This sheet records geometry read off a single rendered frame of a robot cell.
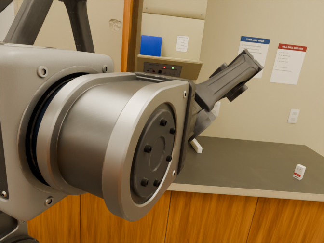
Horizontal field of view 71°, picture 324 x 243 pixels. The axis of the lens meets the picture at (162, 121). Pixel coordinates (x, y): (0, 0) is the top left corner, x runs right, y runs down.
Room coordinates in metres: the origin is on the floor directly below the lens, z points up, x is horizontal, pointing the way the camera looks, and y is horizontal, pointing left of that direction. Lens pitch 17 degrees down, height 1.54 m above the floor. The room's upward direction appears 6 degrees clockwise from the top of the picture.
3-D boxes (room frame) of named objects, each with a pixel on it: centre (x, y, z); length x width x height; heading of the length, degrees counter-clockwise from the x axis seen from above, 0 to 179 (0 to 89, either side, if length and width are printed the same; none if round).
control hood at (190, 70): (1.19, 0.00, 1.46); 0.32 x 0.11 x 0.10; 94
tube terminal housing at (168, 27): (1.37, 0.01, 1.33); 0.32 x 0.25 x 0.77; 94
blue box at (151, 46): (1.18, 0.09, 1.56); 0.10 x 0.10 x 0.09; 4
